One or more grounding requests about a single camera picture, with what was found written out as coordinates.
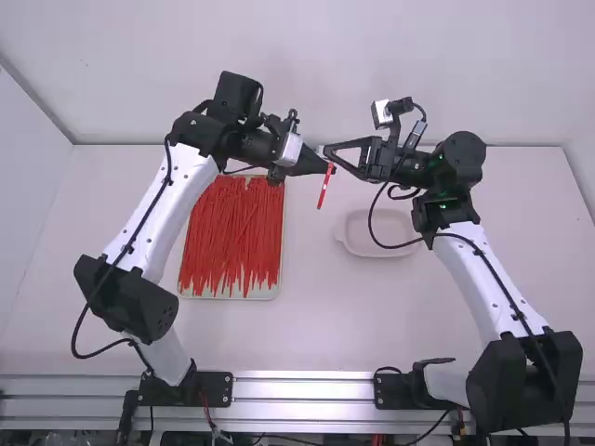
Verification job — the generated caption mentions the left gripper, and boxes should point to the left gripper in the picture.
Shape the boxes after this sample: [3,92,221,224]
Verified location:
[265,142,332,188]

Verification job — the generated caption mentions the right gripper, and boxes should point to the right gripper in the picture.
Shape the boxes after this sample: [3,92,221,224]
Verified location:
[323,137,405,184]

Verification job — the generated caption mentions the orange cable tie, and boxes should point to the orange cable tie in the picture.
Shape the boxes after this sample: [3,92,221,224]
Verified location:
[316,162,337,211]

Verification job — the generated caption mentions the white dish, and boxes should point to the white dish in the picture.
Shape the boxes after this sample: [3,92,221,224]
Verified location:
[333,208,422,259]

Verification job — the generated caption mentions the pale tray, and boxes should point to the pale tray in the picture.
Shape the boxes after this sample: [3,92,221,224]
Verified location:
[176,173,290,303]

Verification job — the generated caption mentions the silver rails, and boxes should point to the silver rails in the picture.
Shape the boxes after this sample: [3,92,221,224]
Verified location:
[0,370,595,436]

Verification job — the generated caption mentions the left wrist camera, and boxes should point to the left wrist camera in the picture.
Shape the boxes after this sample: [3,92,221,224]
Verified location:
[272,133,304,167]

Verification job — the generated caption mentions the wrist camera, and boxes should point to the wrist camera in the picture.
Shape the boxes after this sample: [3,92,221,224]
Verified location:
[369,98,397,128]
[272,133,304,167]

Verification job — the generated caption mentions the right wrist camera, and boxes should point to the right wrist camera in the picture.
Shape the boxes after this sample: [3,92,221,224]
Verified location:
[369,98,397,128]

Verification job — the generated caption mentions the black cable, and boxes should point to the black cable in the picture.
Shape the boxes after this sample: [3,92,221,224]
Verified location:
[70,267,140,361]
[401,102,430,151]
[367,181,427,250]

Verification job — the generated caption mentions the row of orange cable ties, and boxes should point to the row of orange cable ties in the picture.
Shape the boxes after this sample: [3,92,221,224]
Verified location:
[179,175,286,299]

